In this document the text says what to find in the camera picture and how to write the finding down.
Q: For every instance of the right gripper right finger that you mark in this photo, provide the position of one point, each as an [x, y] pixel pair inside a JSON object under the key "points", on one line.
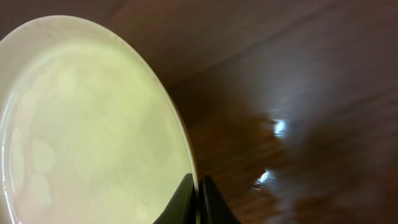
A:
{"points": [[213, 207]]}

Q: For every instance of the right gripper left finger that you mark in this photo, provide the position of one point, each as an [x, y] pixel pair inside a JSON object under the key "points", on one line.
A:
{"points": [[181, 208]]}

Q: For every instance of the yellow plate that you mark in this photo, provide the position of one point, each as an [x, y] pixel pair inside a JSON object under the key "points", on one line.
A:
{"points": [[88, 132]]}

